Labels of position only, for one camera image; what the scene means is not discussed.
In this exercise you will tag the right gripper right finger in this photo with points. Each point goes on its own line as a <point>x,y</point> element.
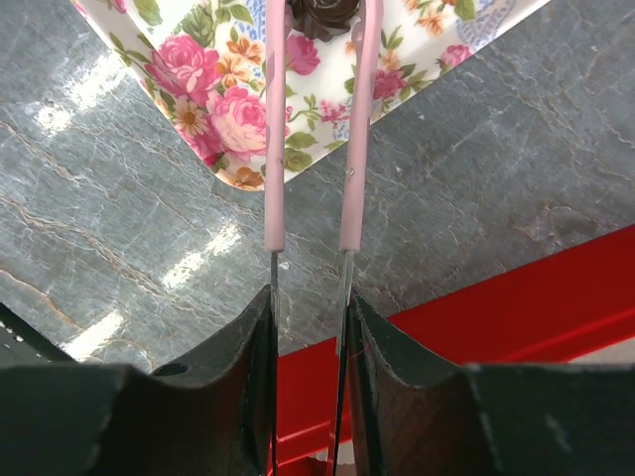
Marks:
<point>415,413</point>

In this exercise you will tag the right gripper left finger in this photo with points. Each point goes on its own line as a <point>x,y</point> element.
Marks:
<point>209,411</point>

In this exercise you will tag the red chocolate box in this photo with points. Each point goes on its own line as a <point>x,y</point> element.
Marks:
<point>554,310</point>

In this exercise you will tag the floral serving tray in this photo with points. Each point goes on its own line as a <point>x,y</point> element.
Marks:
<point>203,65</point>

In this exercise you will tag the pink-tipped metal tongs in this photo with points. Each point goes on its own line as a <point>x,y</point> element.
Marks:
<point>365,37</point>

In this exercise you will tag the dark flower-shaped chocolate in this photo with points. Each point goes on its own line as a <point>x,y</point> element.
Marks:
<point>323,19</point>

